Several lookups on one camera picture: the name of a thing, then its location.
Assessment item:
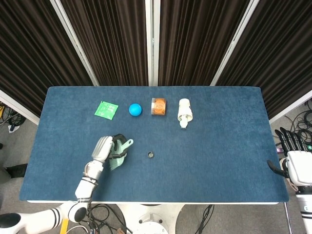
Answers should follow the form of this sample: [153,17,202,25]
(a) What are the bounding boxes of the black floor cable bundle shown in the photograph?
[0,101,25,134]
[274,102,312,149]
[65,203,128,234]
[196,204,215,234]

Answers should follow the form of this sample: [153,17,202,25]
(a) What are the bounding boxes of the white table frame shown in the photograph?
[26,200,286,205]

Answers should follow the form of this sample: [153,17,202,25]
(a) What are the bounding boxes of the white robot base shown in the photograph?
[118,203,186,234]

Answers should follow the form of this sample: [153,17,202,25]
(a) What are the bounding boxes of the clear jar of rubber bands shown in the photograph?
[150,97,168,117]

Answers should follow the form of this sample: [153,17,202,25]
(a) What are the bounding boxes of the white paper cup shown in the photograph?
[176,97,193,122]

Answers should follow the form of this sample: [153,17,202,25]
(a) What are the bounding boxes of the green foil sachet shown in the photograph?
[94,100,119,120]

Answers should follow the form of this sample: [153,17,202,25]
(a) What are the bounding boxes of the blue ball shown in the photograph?
[128,103,143,117]

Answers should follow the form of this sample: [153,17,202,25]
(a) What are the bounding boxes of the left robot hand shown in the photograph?
[91,133,129,164]

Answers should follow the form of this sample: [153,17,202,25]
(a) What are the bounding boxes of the dark corrugated partition panel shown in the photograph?
[59,0,149,86]
[216,0,312,118]
[158,0,251,86]
[0,0,95,118]

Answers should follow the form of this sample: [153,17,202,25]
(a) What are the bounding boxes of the blue fabric table cover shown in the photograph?
[19,85,290,203]

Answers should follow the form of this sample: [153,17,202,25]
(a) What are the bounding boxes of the white partition frame post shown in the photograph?
[210,0,260,86]
[145,0,159,86]
[50,0,100,86]
[0,89,40,125]
[269,89,312,124]

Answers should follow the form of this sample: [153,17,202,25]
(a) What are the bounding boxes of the light green small hand broom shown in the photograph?
[107,138,135,173]

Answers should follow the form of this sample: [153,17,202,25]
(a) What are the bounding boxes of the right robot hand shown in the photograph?
[267,126,312,188]

